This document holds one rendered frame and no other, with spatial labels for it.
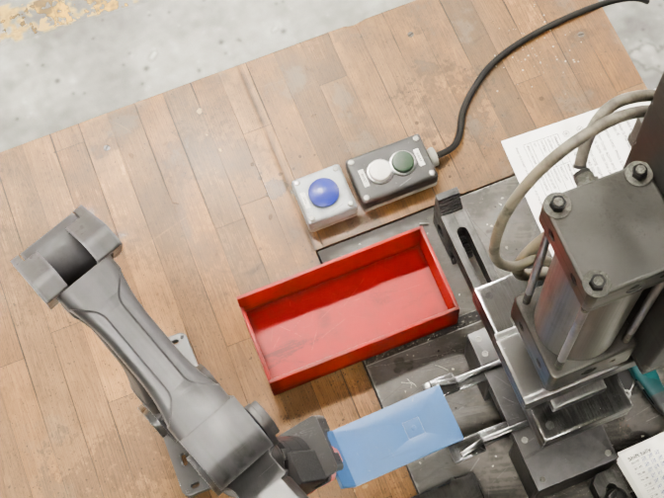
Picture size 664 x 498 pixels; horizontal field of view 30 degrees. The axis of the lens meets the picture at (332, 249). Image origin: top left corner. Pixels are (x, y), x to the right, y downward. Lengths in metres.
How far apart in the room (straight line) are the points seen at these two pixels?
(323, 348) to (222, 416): 0.40
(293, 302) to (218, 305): 0.10
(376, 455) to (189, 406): 0.33
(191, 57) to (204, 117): 1.10
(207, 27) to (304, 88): 1.14
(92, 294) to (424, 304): 0.54
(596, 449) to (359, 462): 0.27
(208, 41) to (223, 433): 1.73
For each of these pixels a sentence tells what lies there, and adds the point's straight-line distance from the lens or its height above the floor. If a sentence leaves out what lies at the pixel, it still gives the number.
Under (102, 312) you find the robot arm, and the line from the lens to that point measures 1.18.
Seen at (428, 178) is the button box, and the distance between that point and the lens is 1.62.
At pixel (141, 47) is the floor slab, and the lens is 2.84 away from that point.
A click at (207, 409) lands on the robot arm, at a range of 1.19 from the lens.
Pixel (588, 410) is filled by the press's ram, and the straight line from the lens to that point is 1.32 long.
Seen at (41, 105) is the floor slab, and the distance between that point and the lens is 2.82.
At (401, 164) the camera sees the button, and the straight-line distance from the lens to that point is 1.62.
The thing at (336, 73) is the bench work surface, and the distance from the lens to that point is 1.72.
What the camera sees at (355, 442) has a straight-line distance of 1.45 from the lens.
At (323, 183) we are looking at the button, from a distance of 1.61.
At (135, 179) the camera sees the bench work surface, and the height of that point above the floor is 0.90.
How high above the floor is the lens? 2.41
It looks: 69 degrees down
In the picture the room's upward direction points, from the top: 7 degrees counter-clockwise
